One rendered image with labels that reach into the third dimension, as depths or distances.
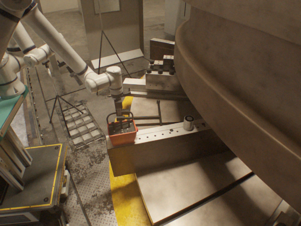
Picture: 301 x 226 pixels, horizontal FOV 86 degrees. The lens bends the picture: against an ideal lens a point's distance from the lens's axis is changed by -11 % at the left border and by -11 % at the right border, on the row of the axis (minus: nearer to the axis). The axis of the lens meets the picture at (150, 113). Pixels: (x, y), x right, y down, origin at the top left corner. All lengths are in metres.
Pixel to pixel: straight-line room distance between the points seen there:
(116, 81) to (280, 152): 0.92
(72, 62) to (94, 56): 3.09
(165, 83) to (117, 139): 1.20
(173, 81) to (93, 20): 2.35
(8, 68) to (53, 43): 0.54
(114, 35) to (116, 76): 3.19
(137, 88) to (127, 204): 1.44
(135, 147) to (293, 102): 1.01
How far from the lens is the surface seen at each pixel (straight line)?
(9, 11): 0.83
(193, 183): 1.62
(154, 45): 3.45
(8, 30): 0.85
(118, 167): 1.52
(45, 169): 1.88
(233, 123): 1.07
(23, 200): 1.80
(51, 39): 1.03
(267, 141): 0.96
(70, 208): 1.96
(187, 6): 5.21
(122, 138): 1.28
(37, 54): 1.29
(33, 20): 1.01
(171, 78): 2.23
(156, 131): 1.42
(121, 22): 4.26
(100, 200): 1.91
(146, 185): 1.57
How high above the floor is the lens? 1.70
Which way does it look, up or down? 39 degrees down
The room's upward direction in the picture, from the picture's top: straight up
